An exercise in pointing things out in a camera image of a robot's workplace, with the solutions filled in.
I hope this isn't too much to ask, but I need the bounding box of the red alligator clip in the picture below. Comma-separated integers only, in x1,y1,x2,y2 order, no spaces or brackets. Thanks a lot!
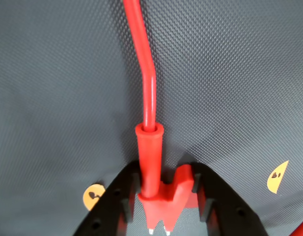
118,123,200,236

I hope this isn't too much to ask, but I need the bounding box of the round orange sticker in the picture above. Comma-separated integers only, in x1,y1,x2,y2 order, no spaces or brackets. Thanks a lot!
82,182,106,211

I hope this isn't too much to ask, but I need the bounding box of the half orange sticker black print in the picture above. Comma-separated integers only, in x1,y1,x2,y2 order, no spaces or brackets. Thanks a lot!
266,160,289,195

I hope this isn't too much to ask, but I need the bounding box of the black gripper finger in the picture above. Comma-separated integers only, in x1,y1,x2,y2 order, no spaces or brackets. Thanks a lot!
192,162,269,236
72,161,142,236

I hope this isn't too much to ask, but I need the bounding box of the dark grey textured mat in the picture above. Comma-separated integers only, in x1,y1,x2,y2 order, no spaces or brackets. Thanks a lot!
0,0,303,236

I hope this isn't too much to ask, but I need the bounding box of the red wire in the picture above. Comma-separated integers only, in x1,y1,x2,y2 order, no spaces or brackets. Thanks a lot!
122,0,303,236

